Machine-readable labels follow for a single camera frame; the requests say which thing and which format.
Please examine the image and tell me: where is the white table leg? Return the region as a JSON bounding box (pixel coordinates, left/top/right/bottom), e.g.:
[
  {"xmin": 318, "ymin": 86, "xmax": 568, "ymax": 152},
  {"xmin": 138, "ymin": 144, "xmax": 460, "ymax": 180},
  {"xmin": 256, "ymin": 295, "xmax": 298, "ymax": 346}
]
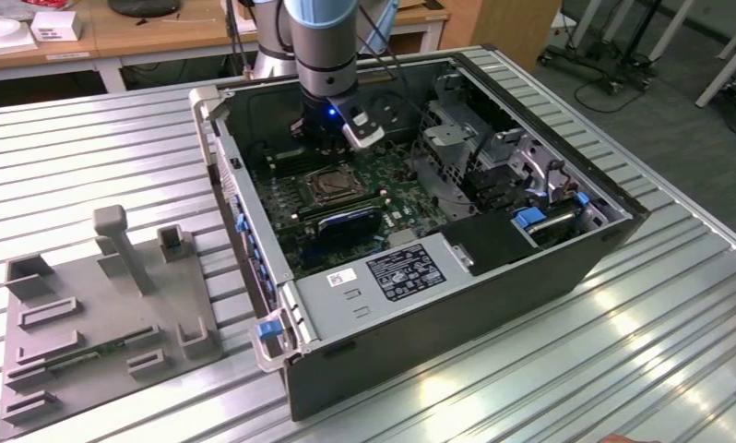
[
  {"xmin": 694, "ymin": 34, "xmax": 736, "ymax": 110},
  {"xmin": 648, "ymin": 0, "xmax": 693, "ymax": 62}
]

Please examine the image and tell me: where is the black wheeled stand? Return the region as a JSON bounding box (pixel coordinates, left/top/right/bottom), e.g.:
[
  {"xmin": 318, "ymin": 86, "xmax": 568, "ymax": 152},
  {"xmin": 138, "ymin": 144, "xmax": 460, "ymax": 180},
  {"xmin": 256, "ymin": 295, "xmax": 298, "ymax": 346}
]
[{"xmin": 538, "ymin": 0, "xmax": 662, "ymax": 96}]

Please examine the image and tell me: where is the wooden desk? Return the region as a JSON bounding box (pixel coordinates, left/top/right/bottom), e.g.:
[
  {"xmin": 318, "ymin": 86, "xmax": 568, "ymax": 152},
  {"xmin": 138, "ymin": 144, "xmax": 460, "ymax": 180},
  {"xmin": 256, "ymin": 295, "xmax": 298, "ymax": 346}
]
[{"xmin": 0, "ymin": 0, "xmax": 453, "ymax": 93}]

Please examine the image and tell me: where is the CPU socket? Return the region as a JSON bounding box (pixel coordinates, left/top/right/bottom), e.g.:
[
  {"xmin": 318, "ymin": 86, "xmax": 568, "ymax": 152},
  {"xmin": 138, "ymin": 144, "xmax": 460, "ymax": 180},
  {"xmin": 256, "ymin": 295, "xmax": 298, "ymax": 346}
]
[{"xmin": 301, "ymin": 165, "xmax": 362, "ymax": 208}]

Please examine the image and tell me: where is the silver cage bracket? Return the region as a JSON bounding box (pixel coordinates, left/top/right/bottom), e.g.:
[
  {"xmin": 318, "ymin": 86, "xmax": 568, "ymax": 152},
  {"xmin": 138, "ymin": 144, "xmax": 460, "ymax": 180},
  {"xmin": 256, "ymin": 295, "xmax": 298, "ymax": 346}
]
[{"xmin": 421, "ymin": 123, "xmax": 474, "ymax": 150}]

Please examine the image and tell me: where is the black expansion card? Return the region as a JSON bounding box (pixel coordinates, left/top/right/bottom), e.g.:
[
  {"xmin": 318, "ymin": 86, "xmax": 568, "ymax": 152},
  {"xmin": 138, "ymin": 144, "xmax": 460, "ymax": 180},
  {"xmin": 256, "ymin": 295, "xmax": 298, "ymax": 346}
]
[{"xmin": 296, "ymin": 205, "xmax": 382, "ymax": 273}]

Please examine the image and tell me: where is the blue plastic latch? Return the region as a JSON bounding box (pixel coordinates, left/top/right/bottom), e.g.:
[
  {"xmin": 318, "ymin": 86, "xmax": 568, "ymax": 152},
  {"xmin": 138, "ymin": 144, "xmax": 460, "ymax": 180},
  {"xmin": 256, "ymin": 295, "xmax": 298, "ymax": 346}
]
[{"xmin": 513, "ymin": 207, "xmax": 545, "ymax": 231}]

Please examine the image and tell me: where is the grey parts rack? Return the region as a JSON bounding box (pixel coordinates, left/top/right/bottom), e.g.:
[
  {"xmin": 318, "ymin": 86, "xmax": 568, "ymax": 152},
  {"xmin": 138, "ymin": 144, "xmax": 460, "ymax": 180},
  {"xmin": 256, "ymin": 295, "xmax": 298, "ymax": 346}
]
[{"xmin": 0, "ymin": 205, "xmax": 225, "ymax": 439}]

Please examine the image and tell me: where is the silver power supply unit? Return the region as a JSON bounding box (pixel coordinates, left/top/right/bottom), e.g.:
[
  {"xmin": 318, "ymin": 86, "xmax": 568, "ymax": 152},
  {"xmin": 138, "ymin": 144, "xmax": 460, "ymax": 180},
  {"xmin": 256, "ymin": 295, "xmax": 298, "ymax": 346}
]
[{"xmin": 285, "ymin": 232, "xmax": 474, "ymax": 357}]

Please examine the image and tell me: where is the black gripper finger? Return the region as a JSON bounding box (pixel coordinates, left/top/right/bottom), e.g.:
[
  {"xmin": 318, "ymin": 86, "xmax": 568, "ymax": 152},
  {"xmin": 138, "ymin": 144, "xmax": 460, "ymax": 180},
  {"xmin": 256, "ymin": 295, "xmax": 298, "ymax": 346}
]
[
  {"xmin": 326, "ymin": 131, "xmax": 349, "ymax": 161},
  {"xmin": 289, "ymin": 118, "xmax": 328, "ymax": 161}
]

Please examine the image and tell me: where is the green motherboard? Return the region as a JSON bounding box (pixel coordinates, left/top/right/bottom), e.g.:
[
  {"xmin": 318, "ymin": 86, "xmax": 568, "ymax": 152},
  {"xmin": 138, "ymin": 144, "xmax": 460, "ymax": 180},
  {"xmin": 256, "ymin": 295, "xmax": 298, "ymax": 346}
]
[{"xmin": 248, "ymin": 138, "xmax": 461, "ymax": 273}]

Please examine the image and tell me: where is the black plastic duct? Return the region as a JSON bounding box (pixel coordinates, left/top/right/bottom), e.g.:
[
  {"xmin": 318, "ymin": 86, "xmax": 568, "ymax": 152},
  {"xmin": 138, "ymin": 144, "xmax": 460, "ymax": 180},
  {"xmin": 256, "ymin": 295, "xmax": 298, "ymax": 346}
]
[{"xmin": 440, "ymin": 212, "xmax": 542, "ymax": 278}]

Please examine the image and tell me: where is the wooden cabinet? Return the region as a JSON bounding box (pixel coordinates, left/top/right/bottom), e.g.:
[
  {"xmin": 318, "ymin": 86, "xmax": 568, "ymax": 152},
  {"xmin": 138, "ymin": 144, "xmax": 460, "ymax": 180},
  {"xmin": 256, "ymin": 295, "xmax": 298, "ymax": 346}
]
[{"xmin": 470, "ymin": 0, "xmax": 561, "ymax": 74}]

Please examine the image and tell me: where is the grey metal drive cage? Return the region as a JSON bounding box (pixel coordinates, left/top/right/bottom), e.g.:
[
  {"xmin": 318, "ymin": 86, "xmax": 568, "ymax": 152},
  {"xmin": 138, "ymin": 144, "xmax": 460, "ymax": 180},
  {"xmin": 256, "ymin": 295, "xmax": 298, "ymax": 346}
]
[{"xmin": 413, "ymin": 68, "xmax": 533, "ymax": 216}]

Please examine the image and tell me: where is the metal socket cover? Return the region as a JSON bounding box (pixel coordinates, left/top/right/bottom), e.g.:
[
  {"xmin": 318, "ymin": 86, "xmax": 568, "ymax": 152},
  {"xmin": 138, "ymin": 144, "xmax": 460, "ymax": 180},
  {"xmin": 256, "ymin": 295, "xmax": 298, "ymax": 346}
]
[{"xmin": 308, "ymin": 166, "xmax": 362, "ymax": 204}]

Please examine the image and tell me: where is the black round base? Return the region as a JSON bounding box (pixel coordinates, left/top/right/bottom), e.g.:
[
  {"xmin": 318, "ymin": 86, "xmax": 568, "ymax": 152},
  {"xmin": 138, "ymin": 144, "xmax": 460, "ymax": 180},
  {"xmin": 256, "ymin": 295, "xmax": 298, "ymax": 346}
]
[{"xmin": 106, "ymin": 0, "xmax": 182, "ymax": 18}]

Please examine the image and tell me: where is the grey PC case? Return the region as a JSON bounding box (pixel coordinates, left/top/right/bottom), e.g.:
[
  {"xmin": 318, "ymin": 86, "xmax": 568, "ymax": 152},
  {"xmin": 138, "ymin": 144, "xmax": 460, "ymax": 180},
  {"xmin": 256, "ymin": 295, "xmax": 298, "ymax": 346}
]
[{"xmin": 186, "ymin": 44, "xmax": 649, "ymax": 422}]

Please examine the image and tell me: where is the white cardboard box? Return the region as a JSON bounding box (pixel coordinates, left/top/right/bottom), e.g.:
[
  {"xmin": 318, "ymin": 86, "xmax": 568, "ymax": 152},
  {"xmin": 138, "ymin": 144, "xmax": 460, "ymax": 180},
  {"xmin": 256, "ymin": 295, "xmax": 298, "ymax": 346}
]
[{"xmin": 28, "ymin": 11, "xmax": 86, "ymax": 43}]

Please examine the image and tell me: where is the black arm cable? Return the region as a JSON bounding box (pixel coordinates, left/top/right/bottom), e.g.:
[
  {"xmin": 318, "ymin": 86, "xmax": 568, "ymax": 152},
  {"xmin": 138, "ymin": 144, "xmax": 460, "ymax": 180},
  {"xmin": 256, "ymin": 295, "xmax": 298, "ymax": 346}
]
[{"xmin": 221, "ymin": 0, "xmax": 256, "ymax": 79}]

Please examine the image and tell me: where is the silver CPU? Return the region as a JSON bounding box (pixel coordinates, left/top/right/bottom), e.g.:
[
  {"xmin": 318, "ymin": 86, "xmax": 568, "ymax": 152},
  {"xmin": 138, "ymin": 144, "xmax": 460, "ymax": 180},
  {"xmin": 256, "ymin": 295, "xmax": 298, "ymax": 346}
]
[{"xmin": 316, "ymin": 176, "xmax": 352, "ymax": 198}]

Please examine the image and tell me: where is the green RAM stick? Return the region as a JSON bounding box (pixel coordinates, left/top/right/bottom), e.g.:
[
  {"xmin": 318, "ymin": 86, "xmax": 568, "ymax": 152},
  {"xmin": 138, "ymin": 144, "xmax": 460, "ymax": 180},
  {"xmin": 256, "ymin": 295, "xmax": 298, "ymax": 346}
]
[{"xmin": 44, "ymin": 339, "xmax": 129, "ymax": 373}]

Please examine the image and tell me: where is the black flat data cable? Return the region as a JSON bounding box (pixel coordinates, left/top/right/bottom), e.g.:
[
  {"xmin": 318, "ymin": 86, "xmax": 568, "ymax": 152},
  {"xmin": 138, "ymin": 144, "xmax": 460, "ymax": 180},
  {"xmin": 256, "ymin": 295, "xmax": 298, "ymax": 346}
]
[{"xmin": 465, "ymin": 131, "xmax": 489, "ymax": 162}]

